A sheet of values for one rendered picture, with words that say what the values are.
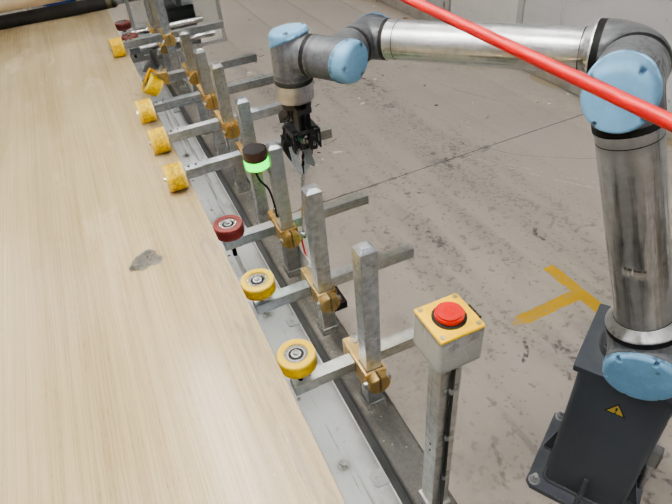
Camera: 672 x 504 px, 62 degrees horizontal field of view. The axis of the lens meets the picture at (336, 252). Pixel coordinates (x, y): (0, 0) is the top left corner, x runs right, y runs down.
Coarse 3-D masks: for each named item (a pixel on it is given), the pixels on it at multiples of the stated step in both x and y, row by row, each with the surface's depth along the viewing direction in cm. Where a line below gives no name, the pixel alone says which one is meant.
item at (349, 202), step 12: (360, 192) 163; (324, 204) 160; (336, 204) 160; (348, 204) 161; (360, 204) 163; (300, 216) 156; (252, 228) 154; (264, 228) 153; (240, 240) 152; (252, 240) 154
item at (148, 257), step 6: (144, 252) 141; (150, 252) 141; (138, 258) 138; (144, 258) 139; (150, 258) 139; (156, 258) 139; (132, 264) 137; (138, 264) 138; (144, 264) 137; (150, 264) 138; (132, 270) 137
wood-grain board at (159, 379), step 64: (0, 64) 258; (64, 64) 252; (128, 64) 246; (0, 128) 205; (64, 128) 201; (128, 128) 198; (0, 192) 171; (64, 192) 168; (128, 192) 165; (192, 192) 163; (0, 256) 146; (64, 256) 144; (128, 256) 142; (192, 256) 140; (0, 320) 127; (64, 320) 126; (128, 320) 124; (192, 320) 123; (256, 320) 122; (0, 384) 113; (64, 384) 112; (128, 384) 111; (192, 384) 110; (256, 384) 108; (0, 448) 102; (64, 448) 101; (128, 448) 100; (192, 448) 99; (256, 448) 98
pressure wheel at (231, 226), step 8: (224, 216) 151; (232, 216) 151; (216, 224) 149; (224, 224) 148; (232, 224) 149; (240, 224) 148; (216, 232) 147; (224, 232) 146; (232, 232) 146; (240, 232) 148; (224, 240) 148; (232, 240) 148
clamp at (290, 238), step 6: (270, 210) 158; (270, 216) 156; (276, 222) 153; (276, 228) 153; (288, 228) 151; (294, 228) 151; (276, 234) 156; (282, 234) 150; (288, 234) 149; (294, 234) 150; (282, 240) 150; (288, 240) 150; (294, 240) 151; (300, 240) 152; (288, 246) 151; (294, 246) 152
